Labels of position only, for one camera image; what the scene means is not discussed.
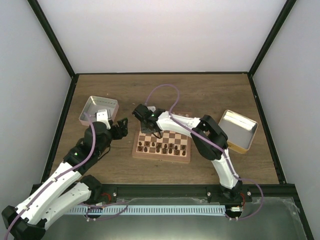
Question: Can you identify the light blue cable duct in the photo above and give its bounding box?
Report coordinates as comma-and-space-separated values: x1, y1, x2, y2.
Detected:
66, 205, 226, 217

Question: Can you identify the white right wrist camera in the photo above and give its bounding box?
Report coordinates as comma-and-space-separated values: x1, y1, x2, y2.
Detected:
147, 106, 156, 112

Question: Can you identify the pink metal tray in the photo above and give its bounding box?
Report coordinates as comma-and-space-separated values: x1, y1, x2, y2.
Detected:
79, 96, 119, 126

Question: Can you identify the black enclosure frame post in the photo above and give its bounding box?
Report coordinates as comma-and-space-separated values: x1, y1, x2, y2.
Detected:
27, 0, 76, 78

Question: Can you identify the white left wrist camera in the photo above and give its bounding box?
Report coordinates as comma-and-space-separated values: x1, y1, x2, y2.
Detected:
95, 109, 111, 130

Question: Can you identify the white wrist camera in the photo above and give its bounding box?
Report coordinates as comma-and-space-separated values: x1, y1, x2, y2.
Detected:
95, 109, 111, 130
147, 106, 156, 112

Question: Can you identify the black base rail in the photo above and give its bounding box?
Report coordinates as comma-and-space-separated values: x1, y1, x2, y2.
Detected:
102, 184, 298, 205

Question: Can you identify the gold metal tray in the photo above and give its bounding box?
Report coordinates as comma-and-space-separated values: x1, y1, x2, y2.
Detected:
218, 109, 259, 154

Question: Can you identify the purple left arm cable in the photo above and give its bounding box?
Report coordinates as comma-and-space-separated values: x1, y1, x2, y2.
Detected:
3, 112, 97, 240

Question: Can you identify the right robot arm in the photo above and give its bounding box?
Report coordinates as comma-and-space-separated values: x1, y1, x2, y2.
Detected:
132, 104, 243, 202

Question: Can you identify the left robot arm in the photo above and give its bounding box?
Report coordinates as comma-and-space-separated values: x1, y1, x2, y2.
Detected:
1, 118, 128, 240

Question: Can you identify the wooden chess board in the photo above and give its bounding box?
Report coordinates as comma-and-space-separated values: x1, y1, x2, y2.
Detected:
132, 121, 192, 163

